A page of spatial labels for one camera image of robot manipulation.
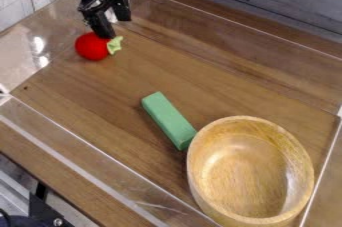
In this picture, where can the red plush strawberry toy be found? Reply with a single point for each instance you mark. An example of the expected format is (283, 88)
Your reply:
(93, 48)

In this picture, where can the green rectangular block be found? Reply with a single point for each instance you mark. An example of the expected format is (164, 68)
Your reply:
(169, 120)

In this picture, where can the wooden bowl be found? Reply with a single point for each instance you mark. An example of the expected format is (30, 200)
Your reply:
(250, 172)

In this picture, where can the clear acrylic barrier wall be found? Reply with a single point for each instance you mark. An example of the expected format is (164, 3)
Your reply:
(73, 126)

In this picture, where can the black clamp mount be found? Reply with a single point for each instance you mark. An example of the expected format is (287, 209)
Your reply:
(41, 212)

